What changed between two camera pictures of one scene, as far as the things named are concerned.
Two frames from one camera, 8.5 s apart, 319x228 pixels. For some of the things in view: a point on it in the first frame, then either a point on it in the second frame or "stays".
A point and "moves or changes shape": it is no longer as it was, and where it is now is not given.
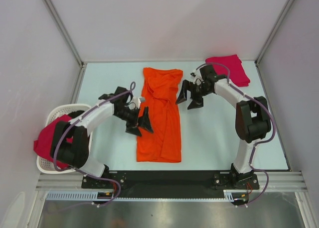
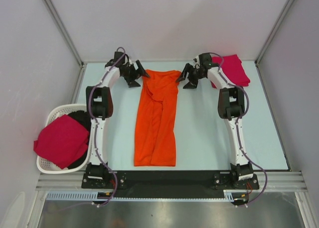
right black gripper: x=197 y=102 → x=193 y=83
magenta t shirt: x=231 y=65 stays
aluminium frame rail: x=284 y=180 stays
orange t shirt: x=161 y=91 moves or changes shape
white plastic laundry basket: x=46 y=167 stays
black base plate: x=169 y=183 stays
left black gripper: x=143 y=122 → x=140 y=71
